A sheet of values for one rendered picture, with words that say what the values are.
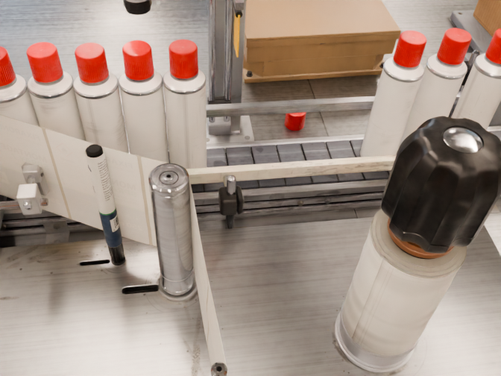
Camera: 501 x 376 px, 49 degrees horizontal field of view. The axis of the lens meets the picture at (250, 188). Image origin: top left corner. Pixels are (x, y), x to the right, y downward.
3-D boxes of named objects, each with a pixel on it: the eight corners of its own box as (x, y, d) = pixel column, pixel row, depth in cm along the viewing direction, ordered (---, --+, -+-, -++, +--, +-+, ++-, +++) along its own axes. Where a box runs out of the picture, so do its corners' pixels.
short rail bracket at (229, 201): (220, 245, 75) (221, 186, 66) (218, 228, 77) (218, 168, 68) (243, 243, 76) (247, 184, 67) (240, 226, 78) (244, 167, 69)
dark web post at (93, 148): (110, 266, 66) (83, 155, 52) (111, 254, 67) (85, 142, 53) (125, 265, 66) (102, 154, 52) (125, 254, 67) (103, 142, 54)
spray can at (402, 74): (364, 171, 79) (399, 49, 64) (355, 146, 83) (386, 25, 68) (398, 168, 80) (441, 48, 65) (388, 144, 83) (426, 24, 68)
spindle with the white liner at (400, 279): (346, 377, 58) (426, 189, 36) (326, 304, 64) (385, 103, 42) (425, 368, 59) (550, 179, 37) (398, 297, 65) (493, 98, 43)
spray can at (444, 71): (402, 167, 80) (446, 47, 65) (391, 143, 84) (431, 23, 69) (436, 165, 81) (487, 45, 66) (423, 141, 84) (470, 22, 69)
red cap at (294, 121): (308, 122, 94) (310, 107, 91) (297, 133, 92) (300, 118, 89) (291, 115, 95) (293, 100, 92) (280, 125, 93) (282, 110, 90)
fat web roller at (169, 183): (159, 304, 63) (144, 195, 49) (157, 271, 66) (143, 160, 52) (198, 300, 64) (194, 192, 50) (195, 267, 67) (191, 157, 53)
